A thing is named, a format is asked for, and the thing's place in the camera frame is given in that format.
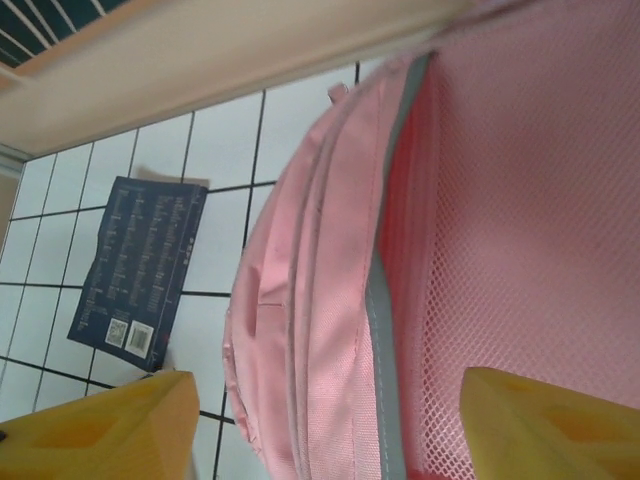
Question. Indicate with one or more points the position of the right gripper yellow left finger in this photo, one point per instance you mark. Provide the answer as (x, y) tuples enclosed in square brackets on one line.
[(100, 440)]

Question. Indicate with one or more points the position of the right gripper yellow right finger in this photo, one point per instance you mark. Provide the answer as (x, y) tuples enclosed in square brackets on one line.
[(550, 435)]

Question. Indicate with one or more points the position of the navy blue printed book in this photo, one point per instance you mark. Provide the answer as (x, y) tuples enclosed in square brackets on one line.
[(135, 270)]

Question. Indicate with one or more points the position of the pink backpack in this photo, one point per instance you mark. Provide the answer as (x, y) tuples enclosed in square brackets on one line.
[(325, 300)]

